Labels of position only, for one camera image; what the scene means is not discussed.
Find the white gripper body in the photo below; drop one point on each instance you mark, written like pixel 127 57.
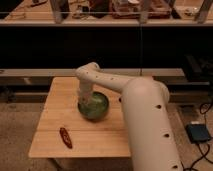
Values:
pixel 85 91

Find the green ceramic bowl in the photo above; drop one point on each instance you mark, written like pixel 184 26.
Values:
pixel 95 108

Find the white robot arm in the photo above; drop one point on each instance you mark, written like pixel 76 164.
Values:
pixel 143 102

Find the red chili pepper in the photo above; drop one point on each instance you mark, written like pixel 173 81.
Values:
pixel 65 137

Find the wooden table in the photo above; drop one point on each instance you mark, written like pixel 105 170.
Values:
pixel 104 139

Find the long wooden shelf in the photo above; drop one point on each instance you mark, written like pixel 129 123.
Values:
pixel 13 77

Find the red tray with items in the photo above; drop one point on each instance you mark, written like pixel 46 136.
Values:
pixel 132 9

